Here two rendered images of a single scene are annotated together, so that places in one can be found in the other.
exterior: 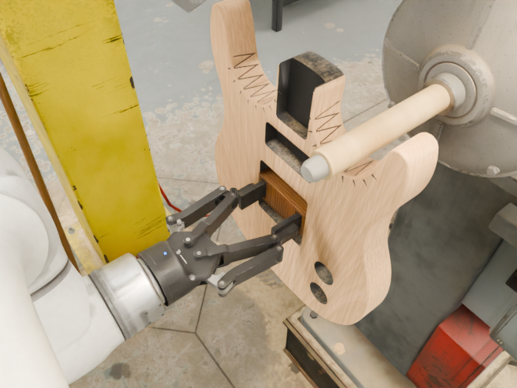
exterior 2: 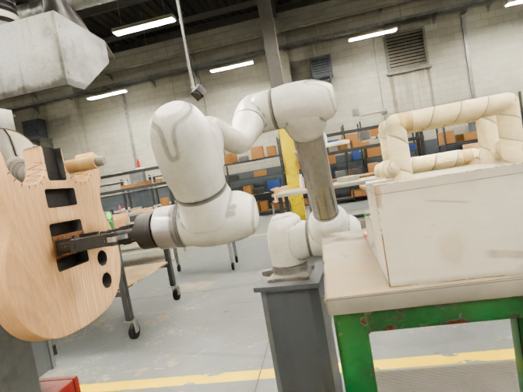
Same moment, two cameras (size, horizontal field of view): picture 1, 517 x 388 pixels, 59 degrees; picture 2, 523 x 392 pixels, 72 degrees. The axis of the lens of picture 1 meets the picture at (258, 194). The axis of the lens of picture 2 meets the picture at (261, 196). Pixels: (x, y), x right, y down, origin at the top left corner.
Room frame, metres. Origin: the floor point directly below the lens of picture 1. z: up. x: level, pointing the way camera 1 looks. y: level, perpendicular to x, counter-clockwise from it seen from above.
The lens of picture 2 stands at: (0.64, 0.83, 1.15)
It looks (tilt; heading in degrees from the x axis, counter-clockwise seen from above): 3 degrees down; 227
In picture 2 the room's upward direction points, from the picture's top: 10 degrees counter-clockwise
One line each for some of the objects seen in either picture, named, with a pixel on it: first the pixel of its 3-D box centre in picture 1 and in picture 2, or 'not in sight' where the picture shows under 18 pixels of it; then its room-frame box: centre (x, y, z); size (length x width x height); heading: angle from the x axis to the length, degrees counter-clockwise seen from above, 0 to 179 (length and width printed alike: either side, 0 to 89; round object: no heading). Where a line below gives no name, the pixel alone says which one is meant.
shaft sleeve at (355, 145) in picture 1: (383, 128); (63, 168); (0.37, -0.13, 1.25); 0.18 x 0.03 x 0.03; 127
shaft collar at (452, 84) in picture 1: (442, 94); (28, 175); (0.43, -0.21, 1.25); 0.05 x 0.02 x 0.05; 37
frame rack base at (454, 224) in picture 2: not in sight; (454, 218); (-0.03, 0.60, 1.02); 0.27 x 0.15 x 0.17; 127
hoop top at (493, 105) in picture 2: not in sight; (449, 113); (0.01, 0.62, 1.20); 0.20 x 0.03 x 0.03; 126
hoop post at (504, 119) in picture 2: not in sight; (510, 132); (-0.04, 0.69, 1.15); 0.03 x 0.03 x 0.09
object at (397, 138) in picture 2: not in sight; (398, 152); (0.05, 0.56, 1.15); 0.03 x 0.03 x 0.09
